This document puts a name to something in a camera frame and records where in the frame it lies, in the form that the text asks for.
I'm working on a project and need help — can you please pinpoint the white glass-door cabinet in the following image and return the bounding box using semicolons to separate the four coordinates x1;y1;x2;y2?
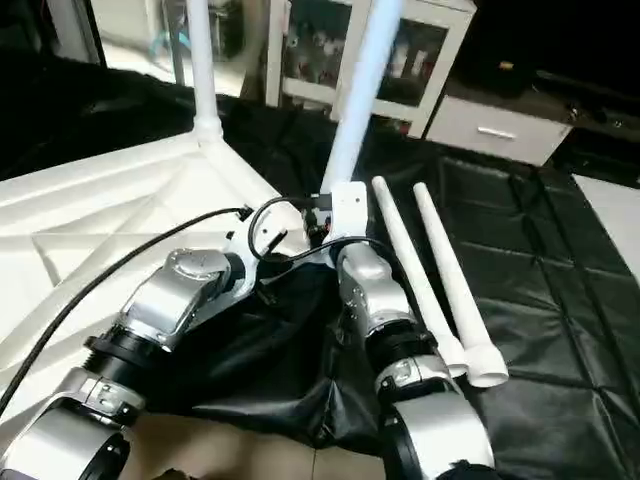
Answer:
264;0;477;137

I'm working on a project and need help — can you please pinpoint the white plastic table leg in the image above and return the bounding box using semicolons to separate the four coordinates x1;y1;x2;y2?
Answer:
186;0;226;147
412;182;511;390
319;0;405;197
371;176;470;380

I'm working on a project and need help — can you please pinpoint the white plastic table top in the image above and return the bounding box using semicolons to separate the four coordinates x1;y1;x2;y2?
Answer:
0;130;312;426

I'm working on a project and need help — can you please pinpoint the white flat panel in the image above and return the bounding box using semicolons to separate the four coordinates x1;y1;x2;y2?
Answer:
574;174;640;243

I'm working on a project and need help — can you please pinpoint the white drawer unit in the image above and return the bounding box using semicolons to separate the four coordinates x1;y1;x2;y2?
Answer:
424;95;573;167

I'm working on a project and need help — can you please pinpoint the black mat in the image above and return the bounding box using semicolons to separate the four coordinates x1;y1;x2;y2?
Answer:
0;60;640;480

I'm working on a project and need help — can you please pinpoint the black box yellow label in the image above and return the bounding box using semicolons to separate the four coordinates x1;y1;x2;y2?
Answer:
464;0;547;97

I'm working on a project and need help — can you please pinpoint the light blue metal frame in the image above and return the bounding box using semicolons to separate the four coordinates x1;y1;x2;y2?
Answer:
150;0;193;83

